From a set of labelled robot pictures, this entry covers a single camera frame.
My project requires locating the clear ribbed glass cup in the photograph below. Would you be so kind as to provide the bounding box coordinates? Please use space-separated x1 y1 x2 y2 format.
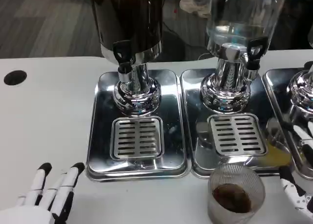
207 163 267 222

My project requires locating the steel drip tray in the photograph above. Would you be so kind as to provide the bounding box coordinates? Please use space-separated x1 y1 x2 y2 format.
86 69 189 183
262 67 313 181
180 67 294 179

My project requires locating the black tap of dark dispenser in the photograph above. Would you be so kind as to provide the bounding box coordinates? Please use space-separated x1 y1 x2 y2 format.
112 40 135 84

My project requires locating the round black counter hole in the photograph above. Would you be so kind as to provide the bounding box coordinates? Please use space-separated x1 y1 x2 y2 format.
3 69 27 86

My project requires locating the dark drink dispenser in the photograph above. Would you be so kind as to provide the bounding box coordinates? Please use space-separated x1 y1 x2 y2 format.
88 0 167 117

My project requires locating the slotted steel drip grid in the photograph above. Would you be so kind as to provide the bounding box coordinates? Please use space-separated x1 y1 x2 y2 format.
110 116 164 160
207 113 268 157

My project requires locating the black tap of clear dispenser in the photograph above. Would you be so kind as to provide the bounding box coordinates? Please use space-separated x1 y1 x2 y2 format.
244 36 269 80

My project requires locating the clear drink dispenser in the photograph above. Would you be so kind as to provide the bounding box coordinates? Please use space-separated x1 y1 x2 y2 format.
200 0 287 113

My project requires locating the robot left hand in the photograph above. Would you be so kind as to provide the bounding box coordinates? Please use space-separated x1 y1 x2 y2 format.
0 162 86 224

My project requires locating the person's shoe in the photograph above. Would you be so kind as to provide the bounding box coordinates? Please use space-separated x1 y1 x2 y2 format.
179 0 212 19

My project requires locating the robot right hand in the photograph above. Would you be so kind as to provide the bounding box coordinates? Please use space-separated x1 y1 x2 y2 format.
278 122 313 224

